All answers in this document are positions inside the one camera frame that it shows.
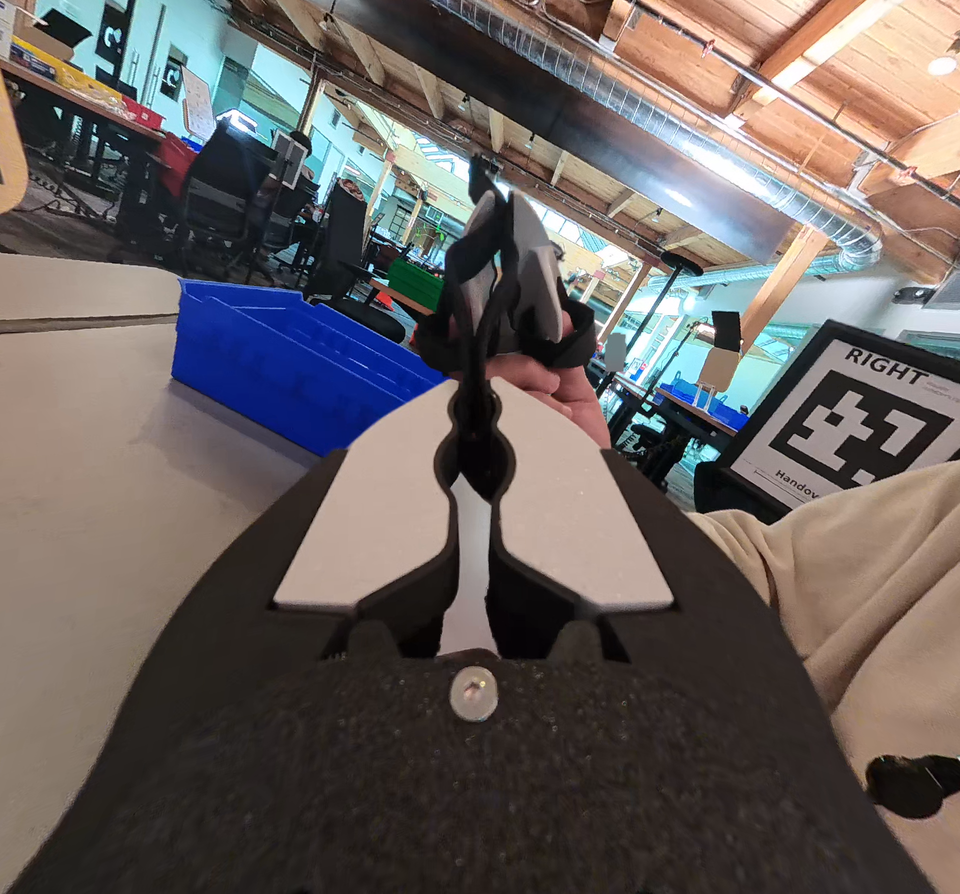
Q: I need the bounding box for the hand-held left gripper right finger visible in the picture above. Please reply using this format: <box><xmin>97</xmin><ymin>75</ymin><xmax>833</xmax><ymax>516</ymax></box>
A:
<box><xmin>486</xmin><ymin>376</ymin><xmax>676</xmax><ymax>659</ymax></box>

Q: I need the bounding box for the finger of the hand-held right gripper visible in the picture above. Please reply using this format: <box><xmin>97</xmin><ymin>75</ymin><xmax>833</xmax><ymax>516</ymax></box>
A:
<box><xmin>513</xmin><ymin>195</ymin><xmax>565</xmax><ymax>346</ymax></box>
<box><xmin>453</xmin><ymin>189</ymin><xmax>502</xmax><ymax>336</ymax></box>

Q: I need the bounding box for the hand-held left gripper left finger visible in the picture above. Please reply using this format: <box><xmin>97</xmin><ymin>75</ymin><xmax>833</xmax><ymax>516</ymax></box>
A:
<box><xmin>272</xmin><ymin>380</ymin><xmax>460</xmax><ymax>659</ymax></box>

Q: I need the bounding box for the black strap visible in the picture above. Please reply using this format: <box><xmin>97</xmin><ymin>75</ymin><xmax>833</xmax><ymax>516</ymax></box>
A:
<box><xmin>442</xmin><ymin>264</ymin><xmax>520</xmax><ymax>503</ymax></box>

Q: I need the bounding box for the blue plastic bin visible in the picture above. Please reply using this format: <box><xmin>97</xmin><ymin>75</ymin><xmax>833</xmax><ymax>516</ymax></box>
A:
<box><xmin>171</xmin><ymin>279</ymin><xmax>455</xmax><ymax>458</ymax></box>
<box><xmin>658</xmin><ymin>382</ymin><xmax>751</xmax><ymax>432</ymax></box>

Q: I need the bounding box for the person's right forearm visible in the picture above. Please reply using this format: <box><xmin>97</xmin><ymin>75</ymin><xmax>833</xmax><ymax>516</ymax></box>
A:
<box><xmin>686</xmin><ymin>459</ymin><xmax>960</xmax><ymax>730</ymax></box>

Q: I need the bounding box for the grey desk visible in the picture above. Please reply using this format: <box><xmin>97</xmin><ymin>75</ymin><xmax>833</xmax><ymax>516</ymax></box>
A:
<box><xmin>0</xmin><ymin>252</ymin><xmax>339</xmax><ymax>888</ymax></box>

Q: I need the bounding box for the person's right hand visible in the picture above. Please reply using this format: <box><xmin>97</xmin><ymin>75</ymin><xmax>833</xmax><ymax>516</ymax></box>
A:
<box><xmin>486</xmin><ymin>350</ymin><xmax>612</xmax><ymax>453</ymax></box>

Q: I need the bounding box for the green panel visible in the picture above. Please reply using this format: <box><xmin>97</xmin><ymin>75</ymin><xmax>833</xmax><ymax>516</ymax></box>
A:
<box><xmin>387</xmin><ymin>258</ymin><xmax>445</xmax><ymax>312</ymax></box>

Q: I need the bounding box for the black standing panel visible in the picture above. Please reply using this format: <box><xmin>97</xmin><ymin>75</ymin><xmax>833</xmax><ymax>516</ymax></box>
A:
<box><xmin>306</xmin><ymin>185</ymin><xmax>370</xmax><ymax>303</ymax></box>

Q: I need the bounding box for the black office chair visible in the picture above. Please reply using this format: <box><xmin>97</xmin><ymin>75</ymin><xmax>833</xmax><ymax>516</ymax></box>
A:
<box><xmin>176</xmin><ymin>120</ymin><xmax>271</xmax><ymax>280</ymax></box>

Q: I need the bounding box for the framed tag poster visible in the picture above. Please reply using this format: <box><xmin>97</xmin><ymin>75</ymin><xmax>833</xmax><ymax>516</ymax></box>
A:
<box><xmin>716</xmin><ymin>318</ymin><xmax>960</xmax><ymax>514</ymax></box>

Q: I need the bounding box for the black toggle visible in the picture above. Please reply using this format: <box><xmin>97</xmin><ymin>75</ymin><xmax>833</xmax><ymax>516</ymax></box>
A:
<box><xmin>864</xmin><ymin>753</ymin><xmax>960</xmax><ymax>820</ymax></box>

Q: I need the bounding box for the silver ventilation duct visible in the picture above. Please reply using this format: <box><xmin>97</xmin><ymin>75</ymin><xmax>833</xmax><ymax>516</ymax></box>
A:
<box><xmin>195</xmin><ymin>0</ymin><xmax>886</xmax><ymax>288</ymax></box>

